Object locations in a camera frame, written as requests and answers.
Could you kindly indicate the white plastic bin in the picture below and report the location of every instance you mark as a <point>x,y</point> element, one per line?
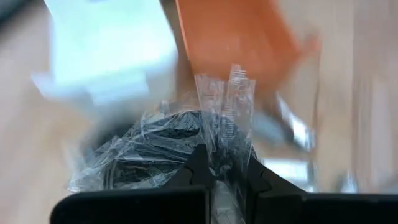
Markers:
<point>109,40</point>

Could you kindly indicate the orange plastic bin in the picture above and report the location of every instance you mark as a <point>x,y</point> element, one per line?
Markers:
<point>233,37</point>

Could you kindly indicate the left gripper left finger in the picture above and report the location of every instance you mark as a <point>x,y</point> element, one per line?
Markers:
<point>196,171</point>

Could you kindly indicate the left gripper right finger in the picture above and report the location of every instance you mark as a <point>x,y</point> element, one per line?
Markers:
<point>264,183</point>

